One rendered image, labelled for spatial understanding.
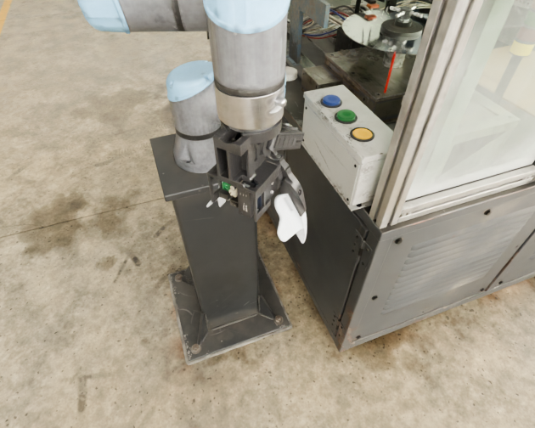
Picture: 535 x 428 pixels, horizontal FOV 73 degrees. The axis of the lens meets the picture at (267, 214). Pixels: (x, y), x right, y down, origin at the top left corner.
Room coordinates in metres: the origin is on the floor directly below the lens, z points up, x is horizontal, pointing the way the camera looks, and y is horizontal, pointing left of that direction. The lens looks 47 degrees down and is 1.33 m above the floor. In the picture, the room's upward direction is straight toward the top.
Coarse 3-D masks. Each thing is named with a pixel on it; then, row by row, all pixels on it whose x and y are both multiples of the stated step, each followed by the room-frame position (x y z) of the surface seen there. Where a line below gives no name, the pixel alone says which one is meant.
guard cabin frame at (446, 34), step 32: (448, 0) 0.52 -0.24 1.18; (480, 0) 0.52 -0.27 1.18; (448, 32) 0.51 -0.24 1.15; (416, 64) 0.54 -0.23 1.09; (448, 64) 0.52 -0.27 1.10; (416, 96) 0.54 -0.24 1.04; (416, 128) 0.51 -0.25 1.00; (416, 160) 0.52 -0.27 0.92; (384, 192) 0.54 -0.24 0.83; (448, 192) 0.58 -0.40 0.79; (480, 192) 0.60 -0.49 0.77; (384, 224) 0.51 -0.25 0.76
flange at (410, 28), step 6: (396, 18) 1.09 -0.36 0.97; (384, 24) 1.09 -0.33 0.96; (390, 24) 1.08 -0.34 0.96; (396, 24) 1.07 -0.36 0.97; (402, 24) 1.06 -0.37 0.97; (408, 24) 1.06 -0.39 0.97; (414, 24) 1.09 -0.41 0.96; (384, 30) 1.06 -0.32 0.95; (390, 30) 1.04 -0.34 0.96; (396, 30) 1.04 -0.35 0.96; (402, 30) 1.04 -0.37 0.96; (408, 30) 1.04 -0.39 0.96; (414, 30) 1.04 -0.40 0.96; (420, 30) 1.05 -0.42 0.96; (402, 36) 1.02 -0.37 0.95; (408, 36) 1.02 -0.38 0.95
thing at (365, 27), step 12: (360, 12) 1.22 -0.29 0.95; (372, 12) 1.22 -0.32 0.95; (384, 12) 1.22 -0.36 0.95; (396, 12) 1.22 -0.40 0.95; (348, 24) 1.12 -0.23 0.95; (360, 24) 1.12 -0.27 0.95; (372, 24) 1.12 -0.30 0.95; (420, 24) 1.12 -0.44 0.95; (348, 36) 1.03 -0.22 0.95; (360, 36) 1.03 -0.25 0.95; (372, 36) 1.03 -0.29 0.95; (384, 36) 1.03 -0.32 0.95; (396, 36) 1.03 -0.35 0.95; (420, 36) 1.03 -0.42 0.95; (384, 48) 0.94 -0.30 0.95; (396, 48) 0.94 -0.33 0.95; (408, 48) 0.94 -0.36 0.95
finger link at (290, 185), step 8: (288, 168) 0.37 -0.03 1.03; (288, 176) 0.36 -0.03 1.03; (288, 184) 0.35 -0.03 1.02; (296, 184) 0.36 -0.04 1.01; (280, 192) 0.36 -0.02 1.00; (288, 192) 0.35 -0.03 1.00; (296, 192) 0.35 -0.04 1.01; (296, 200) 0.35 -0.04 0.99; (304, 200) 0.35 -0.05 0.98; (296, 208) 0.34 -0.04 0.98; (304, 208) 0.35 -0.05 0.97
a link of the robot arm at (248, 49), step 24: (216, 0) 0.34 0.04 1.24; (240, 0) 0.33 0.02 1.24; (264, 0) 0.33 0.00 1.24; (288, 0) 0.36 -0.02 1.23; (216, 24) 0.34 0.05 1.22; (240, 24) 0.33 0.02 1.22; (264, 24) 0.33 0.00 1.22; (216, 48) 0.34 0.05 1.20; (240, 48) 0.33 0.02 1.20; (264, 48) 0.33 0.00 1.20; (216, 72) 0.35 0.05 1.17; (240, 72) 0.33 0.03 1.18; (264, 72) 0.33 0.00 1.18; (240, 96) 0.33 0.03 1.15
